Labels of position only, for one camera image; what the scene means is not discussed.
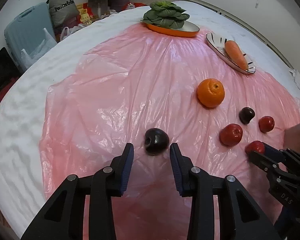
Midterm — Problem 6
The red apple back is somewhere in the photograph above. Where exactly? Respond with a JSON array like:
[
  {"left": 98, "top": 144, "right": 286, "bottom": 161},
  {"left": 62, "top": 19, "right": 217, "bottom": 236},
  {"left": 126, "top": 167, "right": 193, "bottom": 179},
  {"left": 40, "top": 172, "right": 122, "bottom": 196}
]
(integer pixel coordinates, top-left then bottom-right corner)
[{"left": 258, "top": 116, "right": 275, "bottom": 133}]

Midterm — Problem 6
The dark plum back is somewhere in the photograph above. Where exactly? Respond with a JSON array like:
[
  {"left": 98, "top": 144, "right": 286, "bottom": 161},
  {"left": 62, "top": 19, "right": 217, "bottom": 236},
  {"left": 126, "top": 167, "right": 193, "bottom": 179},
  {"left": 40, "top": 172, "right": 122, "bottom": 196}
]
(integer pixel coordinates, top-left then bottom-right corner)
[{"left": 239, "top": 107, "right": 255, "bottom": 125}]

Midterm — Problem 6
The dark plum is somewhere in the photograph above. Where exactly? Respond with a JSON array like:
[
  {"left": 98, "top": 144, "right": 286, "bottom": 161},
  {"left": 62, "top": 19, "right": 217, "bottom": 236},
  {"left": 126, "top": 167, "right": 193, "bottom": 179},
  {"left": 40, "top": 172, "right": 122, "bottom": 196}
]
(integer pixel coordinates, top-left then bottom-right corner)
[
  {"left": 144, "top": 128, "right": 170, "bottom": 155},
  {"left": 239, "top": 107, "right": 255, "bottom": 125}
]

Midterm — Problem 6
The dark plum front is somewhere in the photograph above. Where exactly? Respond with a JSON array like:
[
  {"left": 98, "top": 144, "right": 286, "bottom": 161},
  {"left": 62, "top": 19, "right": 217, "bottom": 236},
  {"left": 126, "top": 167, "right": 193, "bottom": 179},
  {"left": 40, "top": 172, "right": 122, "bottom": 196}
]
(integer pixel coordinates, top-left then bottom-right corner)
[{"left": 144, "top": 128, "right": 170, "bottom": 155}]

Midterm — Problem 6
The orange back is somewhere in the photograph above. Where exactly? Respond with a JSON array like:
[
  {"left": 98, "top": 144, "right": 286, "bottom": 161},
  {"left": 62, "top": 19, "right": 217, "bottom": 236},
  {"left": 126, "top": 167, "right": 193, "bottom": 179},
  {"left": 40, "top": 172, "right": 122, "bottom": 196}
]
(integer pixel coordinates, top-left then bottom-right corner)
[{"left": 197, "top": 79, "right": 225, "bottom": 108}]

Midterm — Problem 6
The person right hand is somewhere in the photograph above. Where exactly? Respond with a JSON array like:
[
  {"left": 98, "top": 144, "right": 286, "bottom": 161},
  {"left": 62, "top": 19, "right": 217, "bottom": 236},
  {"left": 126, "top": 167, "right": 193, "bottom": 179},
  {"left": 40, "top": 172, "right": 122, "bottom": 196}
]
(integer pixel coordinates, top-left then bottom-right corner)
[{"left": 283, "top": 123, "right": 300, "bottom": 154}]

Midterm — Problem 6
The pink plastic sheet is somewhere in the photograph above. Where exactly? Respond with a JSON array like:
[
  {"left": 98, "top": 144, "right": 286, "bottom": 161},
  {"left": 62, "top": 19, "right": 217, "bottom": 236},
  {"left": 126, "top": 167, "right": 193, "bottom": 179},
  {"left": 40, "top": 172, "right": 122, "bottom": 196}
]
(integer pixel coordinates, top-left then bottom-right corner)
[{"left": 39, "top": 23, "right": 300, "bottom": 239}]

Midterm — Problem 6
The striped white plate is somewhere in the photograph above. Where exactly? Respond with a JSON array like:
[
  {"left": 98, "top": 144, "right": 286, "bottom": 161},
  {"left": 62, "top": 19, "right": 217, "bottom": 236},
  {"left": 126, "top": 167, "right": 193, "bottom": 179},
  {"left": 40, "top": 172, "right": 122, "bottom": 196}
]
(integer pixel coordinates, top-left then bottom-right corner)
[{"left": 206, "top": 33, "right": 256, "bottom": 75}]

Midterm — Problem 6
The carrot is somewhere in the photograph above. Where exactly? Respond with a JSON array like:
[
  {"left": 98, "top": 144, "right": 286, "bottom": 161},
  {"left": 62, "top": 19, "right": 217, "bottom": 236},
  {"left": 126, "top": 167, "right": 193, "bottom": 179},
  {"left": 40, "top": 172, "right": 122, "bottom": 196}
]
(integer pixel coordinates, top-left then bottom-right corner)
[{"left": 224, "top": 40, "right": 248, "bottom": 70}]

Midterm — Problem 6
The orange oval dish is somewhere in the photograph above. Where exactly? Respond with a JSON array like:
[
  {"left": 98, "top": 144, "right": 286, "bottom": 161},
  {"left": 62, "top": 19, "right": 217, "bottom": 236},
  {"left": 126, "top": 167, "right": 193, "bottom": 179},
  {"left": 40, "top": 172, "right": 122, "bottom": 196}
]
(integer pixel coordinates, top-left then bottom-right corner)
[{"left": 145, "top": 21, "right": 200, "bottom": 38}]

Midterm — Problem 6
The red yellow box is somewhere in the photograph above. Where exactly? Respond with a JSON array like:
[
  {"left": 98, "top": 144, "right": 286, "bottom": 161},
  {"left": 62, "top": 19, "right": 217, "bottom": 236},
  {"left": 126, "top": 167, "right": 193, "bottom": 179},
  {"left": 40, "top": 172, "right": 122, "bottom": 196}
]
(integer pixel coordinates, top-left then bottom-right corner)
[{"left": 76, "top": 3, "right": 94, "bottom": 25}]

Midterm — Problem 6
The green leafy vegetable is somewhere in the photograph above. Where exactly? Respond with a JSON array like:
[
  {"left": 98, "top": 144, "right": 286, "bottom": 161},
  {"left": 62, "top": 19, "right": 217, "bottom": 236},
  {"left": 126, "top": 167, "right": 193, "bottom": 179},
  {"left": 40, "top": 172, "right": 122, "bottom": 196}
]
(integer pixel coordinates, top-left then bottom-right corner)
[{"left": 142, "top": 1, "right": 190, "bottom": 29}]

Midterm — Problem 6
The light blue suitcase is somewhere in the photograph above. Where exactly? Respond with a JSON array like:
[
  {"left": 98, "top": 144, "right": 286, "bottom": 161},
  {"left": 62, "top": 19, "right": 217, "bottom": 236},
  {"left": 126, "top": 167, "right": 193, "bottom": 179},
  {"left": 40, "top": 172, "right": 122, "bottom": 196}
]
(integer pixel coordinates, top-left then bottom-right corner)
[{"left": 4, "top": 2, "right": 57, "bottom": 73}]

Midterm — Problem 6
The grey bag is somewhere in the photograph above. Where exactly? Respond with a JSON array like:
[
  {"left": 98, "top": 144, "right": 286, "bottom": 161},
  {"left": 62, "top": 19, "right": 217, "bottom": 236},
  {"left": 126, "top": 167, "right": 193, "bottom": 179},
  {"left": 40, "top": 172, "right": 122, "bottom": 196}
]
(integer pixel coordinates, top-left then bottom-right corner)
[{"left": 48, "top": 0, "right": 79, "bottom": 27}]

